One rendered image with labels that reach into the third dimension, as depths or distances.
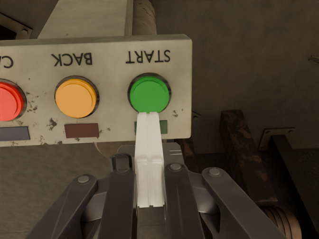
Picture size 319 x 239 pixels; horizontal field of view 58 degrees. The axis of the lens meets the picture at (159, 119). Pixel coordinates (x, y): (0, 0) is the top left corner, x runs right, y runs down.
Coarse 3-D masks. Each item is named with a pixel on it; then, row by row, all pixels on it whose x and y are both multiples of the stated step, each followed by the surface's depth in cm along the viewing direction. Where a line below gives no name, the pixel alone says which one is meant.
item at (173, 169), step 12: (168, 168) 14; (180, 168) 14; (168, 180) 13; (180, 180) 13; (168, 192) 13; (180, 192) 12; (192, 192) 12; (168, 204) 12; (180, 204) 12; (192, 204) 12; (168, 216) 11; (180, 216) 11; (192, 216) 11; (168, 228) 12; (180, 228) 11; (192, 228) 10
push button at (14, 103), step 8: (0, 88) 28; (8, 88) 28; (0, 96) 28; (8, 96) 28; (16, 96) 29; (0, 104) 29; (8, 104) 29; (16, 104) 29; (0, 112) 29; (8, 112) 29; (16, 112) 29; (0, 120) 30
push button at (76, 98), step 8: (72, 80) 28; (80, 80) 29; (64, 88) 28; (72, 88) 28; (80, 88) 28; (88, 88) 29; (56, 96) 29; (64, 96) 29; (72, 96) 29; (80, 96) 29; (88, 96) 29; (64, 104) 29; (72, 104) 29; (80, 104) 29; (88, 104) 29; (64, 112) 30; (72, 112) 29; (80, 112) 29; (88, 112) 30
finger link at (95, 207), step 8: (128, 152) 17; (104, 184) 14; (136, 184) 15; (96, 192) 14; (104, 192) 14; (136, 192) 15; (96, 200) 13; (104, 200) 14; (136, 200) 15; (88, 208) 13; (96, 208) 14; (88, 216) 14; (96, 216) 14
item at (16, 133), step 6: (0, 132) 31; (6, 132) 31; (12, 132) 31; (18, 132) 31; (24, 132) 31; (0, 138) 31; (6, 138) 31; (12, 138) 31; (18, 138) 31; (24, 138) 31
